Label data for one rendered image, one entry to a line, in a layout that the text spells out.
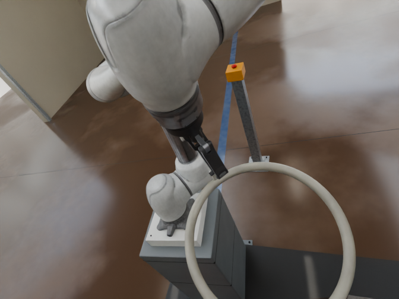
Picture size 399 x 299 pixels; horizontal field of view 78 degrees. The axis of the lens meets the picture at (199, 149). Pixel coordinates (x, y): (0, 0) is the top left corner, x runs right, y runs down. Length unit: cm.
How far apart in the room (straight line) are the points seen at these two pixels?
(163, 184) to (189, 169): 14
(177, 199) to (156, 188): 12
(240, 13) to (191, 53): 9
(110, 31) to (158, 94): 9
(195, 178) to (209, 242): 33
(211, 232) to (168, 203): 29
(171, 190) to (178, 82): 87
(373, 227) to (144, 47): 208
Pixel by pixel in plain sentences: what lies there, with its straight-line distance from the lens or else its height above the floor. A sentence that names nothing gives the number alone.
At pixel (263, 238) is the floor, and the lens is 213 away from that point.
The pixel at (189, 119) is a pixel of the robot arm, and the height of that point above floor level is 170.
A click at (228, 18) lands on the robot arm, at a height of 181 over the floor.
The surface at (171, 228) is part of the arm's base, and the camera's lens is 128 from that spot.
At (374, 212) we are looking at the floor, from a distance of 227.
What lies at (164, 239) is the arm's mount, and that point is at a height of 87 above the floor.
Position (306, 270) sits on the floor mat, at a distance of 201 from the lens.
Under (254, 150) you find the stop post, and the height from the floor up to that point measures 24.
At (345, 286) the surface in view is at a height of 113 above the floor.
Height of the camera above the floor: 191
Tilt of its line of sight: 41 degrees down
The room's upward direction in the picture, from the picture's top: 25 degrees counter-clockwise
